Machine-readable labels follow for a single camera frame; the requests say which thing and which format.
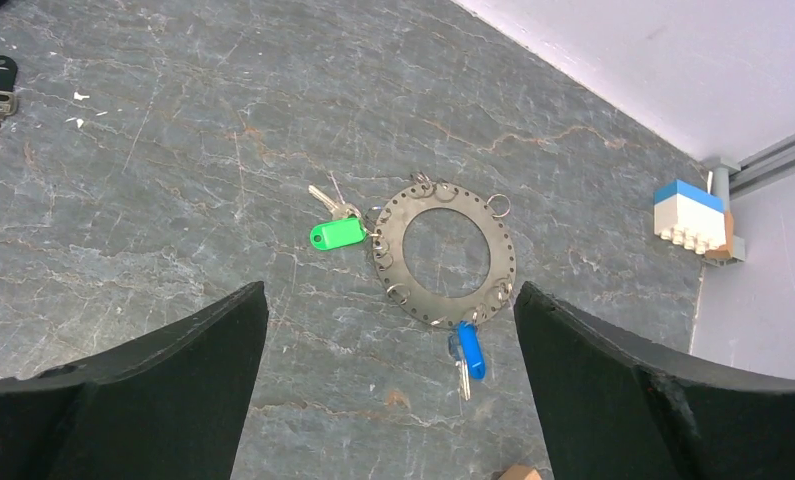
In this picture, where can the blue key tag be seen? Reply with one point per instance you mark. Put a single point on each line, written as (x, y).
(465, 349)

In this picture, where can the green key tag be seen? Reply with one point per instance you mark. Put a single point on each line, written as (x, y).
(337, 234)

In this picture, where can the small wooden block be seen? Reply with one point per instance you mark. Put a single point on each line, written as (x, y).
(519, 472)

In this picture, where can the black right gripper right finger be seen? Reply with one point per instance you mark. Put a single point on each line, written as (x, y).
(615, 405)

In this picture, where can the blue white toy block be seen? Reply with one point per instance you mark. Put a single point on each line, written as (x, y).
(689, 216)

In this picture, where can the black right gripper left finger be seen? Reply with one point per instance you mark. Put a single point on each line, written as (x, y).
(170, 404)

